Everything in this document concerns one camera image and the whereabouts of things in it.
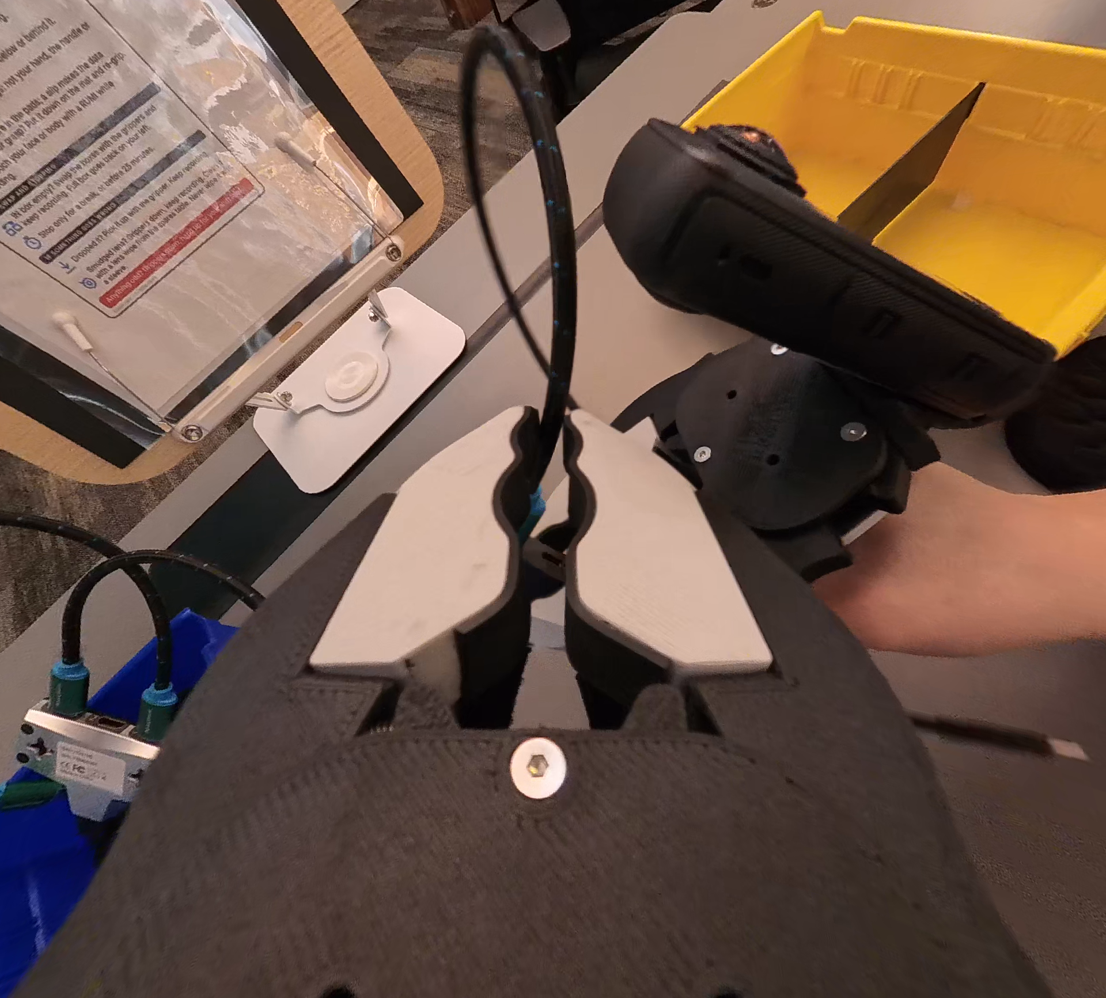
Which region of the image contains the black cable with silver plug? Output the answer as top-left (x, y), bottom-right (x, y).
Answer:
top-left (911, 713), bottom-right (1092, 761)

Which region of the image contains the black braided hdmi cable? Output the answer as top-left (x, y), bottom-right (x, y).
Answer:
top-left (460, 24), bottom-right (578, 580)

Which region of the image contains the silver hdmi switch box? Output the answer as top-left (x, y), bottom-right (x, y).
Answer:
top-left (16, 700), bottom-right (164, 824)

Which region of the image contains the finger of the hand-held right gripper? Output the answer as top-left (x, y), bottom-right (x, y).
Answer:
top-left (615, 416), bottom-right (685, 483)

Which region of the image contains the blue plastic bin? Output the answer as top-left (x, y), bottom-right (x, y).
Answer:
top-left (0, 608), bottom-right (241, 998)

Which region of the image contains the wooden framed display board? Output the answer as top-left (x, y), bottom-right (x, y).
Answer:
top-left (0, 0), bottom-right (446, 487)

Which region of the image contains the person's right forearm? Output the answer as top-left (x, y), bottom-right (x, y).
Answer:
top-left (812, 461), bottom-right (1106, 655)

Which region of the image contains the short looped hdmi cable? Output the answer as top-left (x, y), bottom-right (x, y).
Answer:
top-left (47, 551), bottom-right (183, 744)

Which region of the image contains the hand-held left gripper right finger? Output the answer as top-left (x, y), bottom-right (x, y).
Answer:
top-left (563, 409), bottom-right (776, 730)

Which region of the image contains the white metal stand base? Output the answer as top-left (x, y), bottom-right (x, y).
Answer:
top-left (249, 287), bottom-right (468, 495)

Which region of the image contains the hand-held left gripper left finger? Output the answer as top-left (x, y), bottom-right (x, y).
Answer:
top-left (308, 406), bottom-right (541, 730)

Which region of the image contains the black textured object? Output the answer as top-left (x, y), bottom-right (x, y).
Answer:
top-left (1005, 333), bottom-right (1106, 495)

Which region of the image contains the clear acrylic instruction sign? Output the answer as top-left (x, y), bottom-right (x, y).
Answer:
top-left (0, 0), bottom-right (407, 442)

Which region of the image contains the yellow plastic bin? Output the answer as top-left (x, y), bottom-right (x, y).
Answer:
top-left (681, 10), bottom-right (1106, 360)

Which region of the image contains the dark glass shelf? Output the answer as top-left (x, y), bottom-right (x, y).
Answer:
top-left (836, 82), bottom-right (986, 249)

